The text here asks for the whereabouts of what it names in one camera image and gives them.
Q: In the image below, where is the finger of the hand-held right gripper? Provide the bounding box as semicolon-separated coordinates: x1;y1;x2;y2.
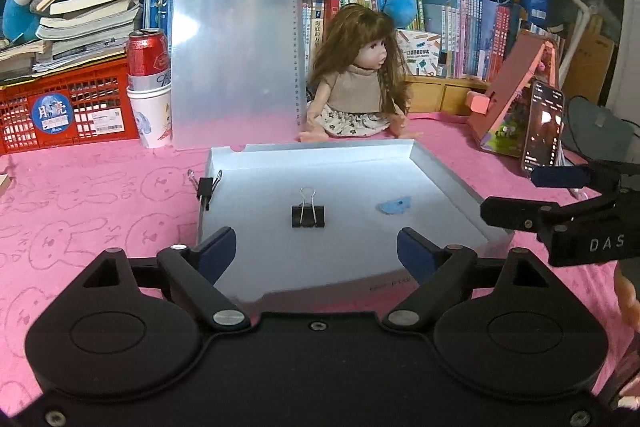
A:
481;197;601;235
531;160;621;202

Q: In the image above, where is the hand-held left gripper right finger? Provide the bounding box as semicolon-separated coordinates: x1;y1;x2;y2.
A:
382;228;551;330

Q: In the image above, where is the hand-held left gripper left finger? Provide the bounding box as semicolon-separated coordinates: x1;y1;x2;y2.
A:
82;227;251;333

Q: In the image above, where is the white shallow cardboard box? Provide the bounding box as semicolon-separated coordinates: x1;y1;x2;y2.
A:
197;142;516;303

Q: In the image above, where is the person's right hand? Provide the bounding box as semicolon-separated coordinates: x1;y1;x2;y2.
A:
614;264;640;334

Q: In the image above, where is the smartphone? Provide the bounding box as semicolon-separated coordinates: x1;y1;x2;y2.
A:
521;79;566;178

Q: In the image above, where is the blue plastic clip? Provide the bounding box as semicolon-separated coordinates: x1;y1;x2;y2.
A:
376;197;415;215

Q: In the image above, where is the dark grey bag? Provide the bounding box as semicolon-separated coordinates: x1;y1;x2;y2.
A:
562;96;640;168

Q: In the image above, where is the small black binder clip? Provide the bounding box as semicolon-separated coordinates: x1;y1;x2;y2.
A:
187;169;223;212

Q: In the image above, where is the pink folding stand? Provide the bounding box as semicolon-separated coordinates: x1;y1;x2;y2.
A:
467;29;561;158

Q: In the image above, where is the large black binder clip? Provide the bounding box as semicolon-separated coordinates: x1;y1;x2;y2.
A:
291;188;326;229

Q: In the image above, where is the brown cardboard sheet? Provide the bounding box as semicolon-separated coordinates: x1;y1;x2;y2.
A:
560;14;616;100

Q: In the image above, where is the pink bunny-print blanket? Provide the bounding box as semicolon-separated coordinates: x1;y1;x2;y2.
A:
0;109;640;408

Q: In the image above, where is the wooden shelf box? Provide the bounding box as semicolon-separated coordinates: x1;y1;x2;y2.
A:
402;74;493;112

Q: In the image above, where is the white plastic pipe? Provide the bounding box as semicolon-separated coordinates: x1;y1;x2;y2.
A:
550;0;593;72

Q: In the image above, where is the white paper cup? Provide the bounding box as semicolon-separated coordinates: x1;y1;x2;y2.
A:
126;82;173;150

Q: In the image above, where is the row of colourful books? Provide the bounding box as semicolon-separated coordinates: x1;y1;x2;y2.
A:
145;0;526;82

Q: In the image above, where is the brown-haired doll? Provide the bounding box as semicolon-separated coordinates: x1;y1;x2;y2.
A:
298;4;423;144

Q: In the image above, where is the white pencil-print box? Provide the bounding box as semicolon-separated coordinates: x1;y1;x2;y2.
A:
397;29;443;78

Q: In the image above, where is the translucent clipboard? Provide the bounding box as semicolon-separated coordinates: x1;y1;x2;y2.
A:
170;0;307;150

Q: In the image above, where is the red plastic crate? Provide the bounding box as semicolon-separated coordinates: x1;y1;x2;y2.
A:
0;57;141;155

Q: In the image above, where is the red drink can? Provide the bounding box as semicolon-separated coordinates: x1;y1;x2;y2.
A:
126;28;172;92

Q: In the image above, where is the stack of worn books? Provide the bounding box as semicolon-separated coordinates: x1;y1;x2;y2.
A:
0;0;173;82

